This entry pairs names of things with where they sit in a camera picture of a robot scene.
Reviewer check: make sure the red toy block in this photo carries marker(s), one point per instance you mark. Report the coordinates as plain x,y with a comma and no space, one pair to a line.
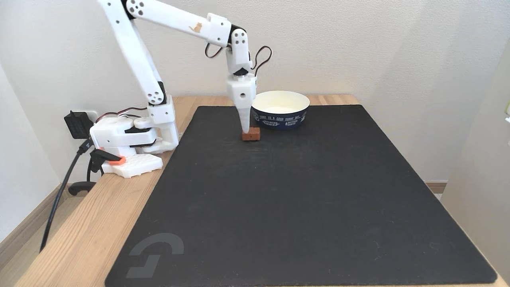
252,135

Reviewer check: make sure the dark printed bowl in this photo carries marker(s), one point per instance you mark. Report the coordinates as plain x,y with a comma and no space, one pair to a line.
281,115

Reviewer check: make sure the black desk mat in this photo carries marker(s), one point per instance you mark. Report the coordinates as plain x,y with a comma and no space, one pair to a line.
299,199

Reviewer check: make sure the black and orange clamp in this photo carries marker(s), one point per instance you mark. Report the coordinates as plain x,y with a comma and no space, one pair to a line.
81,186
105,156

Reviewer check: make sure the black power adapter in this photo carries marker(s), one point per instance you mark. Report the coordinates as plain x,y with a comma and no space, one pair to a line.
77,124

